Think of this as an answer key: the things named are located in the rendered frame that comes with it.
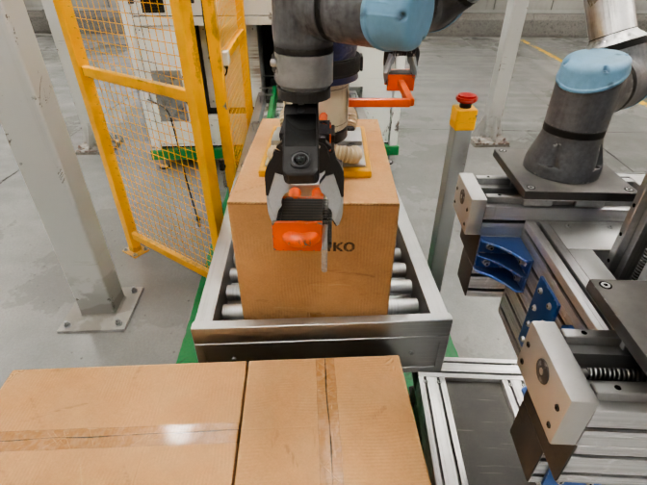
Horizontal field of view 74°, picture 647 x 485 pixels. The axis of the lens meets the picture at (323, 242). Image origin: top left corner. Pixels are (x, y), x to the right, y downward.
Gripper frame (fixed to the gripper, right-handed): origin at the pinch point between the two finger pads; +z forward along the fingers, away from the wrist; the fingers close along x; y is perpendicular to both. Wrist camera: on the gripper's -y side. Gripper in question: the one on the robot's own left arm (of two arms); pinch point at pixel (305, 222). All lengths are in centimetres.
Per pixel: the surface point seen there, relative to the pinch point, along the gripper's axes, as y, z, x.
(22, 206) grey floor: 193, 111, 203
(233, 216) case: 29.9, 17.1, 18.8
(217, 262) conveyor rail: 54, 49, 32
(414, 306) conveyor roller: 40, 54, -30
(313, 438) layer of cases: -3, 54, -1
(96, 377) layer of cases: 12, 54, 54
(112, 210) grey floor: 189, 110, 140
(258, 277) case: 29.8, 35.5, 14.3
